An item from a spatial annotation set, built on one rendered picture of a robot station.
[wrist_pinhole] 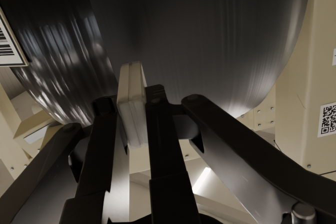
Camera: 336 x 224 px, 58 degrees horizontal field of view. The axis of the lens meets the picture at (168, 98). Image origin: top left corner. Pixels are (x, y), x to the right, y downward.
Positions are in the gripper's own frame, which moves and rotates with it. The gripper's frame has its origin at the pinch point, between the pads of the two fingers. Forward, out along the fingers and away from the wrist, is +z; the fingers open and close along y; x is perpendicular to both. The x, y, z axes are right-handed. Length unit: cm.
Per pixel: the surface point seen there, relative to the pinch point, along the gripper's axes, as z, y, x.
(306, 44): 27.7, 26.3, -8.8
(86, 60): 5.7, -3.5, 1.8
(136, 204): 528, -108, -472
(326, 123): 28.7, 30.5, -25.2
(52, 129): 68, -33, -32
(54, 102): 8.2, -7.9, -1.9
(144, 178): 579, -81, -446
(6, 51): 6.4, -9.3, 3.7
